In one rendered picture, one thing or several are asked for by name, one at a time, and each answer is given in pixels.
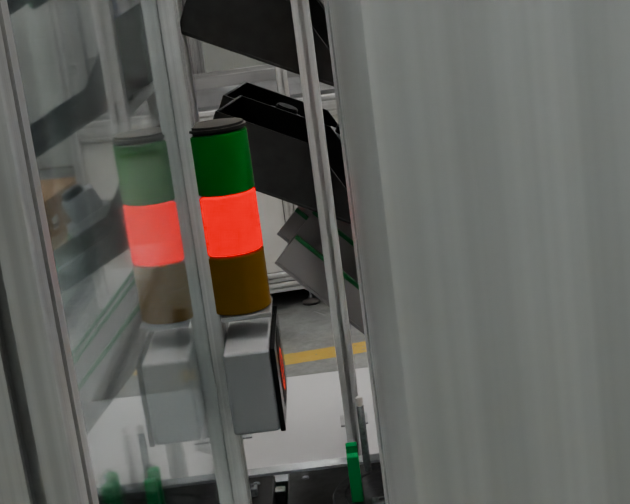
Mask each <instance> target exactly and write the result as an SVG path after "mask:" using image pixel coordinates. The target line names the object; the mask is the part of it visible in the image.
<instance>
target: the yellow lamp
mask: <svg viewBox="0 0 630 504"><path fill-rule="evenodd" d="M209 266H210V272H211V279H212V285H213V292H214V298H215V305H216V312H217V314H218V315H224V316H235V315H243V314H249V313H253V312H257V311H260V310H262V309H264V308H266V307H268V306H269V305H270V303H271V297H270V290H269V283H268V276H267V268H266V261H265V254H264V247H263V246H261V247H260V248H259V249H257V250H255V251H253V252H249V253H246V254H242V255H236V256H228V257H210V259H209Z"/></svg>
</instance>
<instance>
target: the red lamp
mask: <svg viewBox="0 0 630 504"><path fill-rule="evenodd" d="M199 200H200V206H201V213H202V220H203V226H204V233H205V239H206V246H207V252H208V255H209V256H211V257H228V256H236V255H242V254H246V253H249V252H253V251H255V250H257V249H259V248H260V247H261V246H262V245H263V240H262V233H261V226H260V219H259V212H258V205H257V197H256V190H255V187H253V188H252V189H250V190H247V191H244V192H241V193H237V194H232V195H226V196H218V197H202V198H201V199H199Z"/></svg>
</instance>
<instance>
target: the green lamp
mask: <svg viewBox="0 0 630 504"><path fill-rule="evenodd" d="M190 141H191V147H192V154H193V160H194V167H195V174H196V180H197V187H198V193H199V196H200V197H218V196H226V195H232V194H237V193H241V192H244V191H247V190H250V189H252V188H253V187H254V185H255V183H254V176H253V169H252V162H251V155H250V148H249V141H248V133H247V128H246V127H245V126H244V127H243V128H242V129H239V130H236V131H232V132H227V133H222V134H215V135H206V136H192V138H190Z"/></svg>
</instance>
